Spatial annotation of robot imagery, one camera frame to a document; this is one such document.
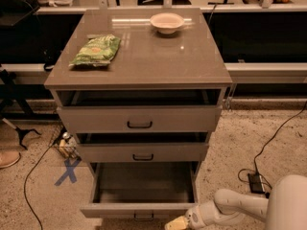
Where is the black tripod stand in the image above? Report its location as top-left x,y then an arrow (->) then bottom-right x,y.
0,68 -> 42,150

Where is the blue tape cross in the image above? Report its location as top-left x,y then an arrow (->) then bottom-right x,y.
55,158 -> 82,186

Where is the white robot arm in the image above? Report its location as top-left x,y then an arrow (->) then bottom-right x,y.
164,175 -> 307,230

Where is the grey bottom drawer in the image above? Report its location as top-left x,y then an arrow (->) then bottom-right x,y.
81,161 -> 201,221

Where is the black cable left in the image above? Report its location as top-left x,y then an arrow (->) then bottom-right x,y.
23,134 -> 65,230

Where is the black power cable right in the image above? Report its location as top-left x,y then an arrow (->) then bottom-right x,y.
237,101 -> 307,196

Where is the grey drawer cabinet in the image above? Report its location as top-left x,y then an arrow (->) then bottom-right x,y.
43,7 -> 233,230

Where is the black power adapter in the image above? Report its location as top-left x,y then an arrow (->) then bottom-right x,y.
248,173 -> 265,194

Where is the tan shoe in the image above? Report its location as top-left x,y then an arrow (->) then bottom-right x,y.
0,151 -> 21,169

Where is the grey drawer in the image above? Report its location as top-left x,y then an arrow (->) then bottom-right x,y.
77,132 -> 208,162
81,161 -> 201,221
56,89 -> 221,133

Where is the grey middle drawer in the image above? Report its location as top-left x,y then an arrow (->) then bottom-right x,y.
77,132 -> 208,162

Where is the white bowl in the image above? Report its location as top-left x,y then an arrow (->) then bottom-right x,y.
150,12 -> 184,35

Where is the grey top drawer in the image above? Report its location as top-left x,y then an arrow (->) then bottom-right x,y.
56,89 -> 221,133

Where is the wire basket with bottles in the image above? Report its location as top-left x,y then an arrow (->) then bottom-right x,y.
50,126 -> 80,159

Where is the green chip bag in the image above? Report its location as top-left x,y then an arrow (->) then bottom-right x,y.
70,34 -> 121,67

